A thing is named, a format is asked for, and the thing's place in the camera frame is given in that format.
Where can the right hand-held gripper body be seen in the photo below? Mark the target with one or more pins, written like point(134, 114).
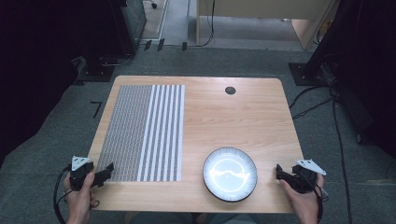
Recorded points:
point(303, 180)

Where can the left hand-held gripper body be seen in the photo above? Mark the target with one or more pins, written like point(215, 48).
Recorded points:
point(79, 174)

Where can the white plate with dark rim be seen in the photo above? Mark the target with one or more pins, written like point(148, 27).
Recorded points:
point(230, 174)

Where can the person's right hand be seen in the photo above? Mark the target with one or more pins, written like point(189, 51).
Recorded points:
point(306, 202)

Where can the person's left hand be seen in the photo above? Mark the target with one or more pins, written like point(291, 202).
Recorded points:
point(79, 200)

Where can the woven striped grey placemat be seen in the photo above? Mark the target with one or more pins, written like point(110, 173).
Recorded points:
point(130, 133)

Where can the black stand with square base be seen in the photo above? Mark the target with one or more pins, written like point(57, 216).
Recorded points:
point(95, 73)
point(306, 74)

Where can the dark cabinet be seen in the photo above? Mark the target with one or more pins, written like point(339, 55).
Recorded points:
point(135, 21)

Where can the light wooden desk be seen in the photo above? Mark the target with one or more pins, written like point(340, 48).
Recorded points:
point(264, 7)

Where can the chair castor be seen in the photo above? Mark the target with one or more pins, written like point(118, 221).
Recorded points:
point(153, 5)

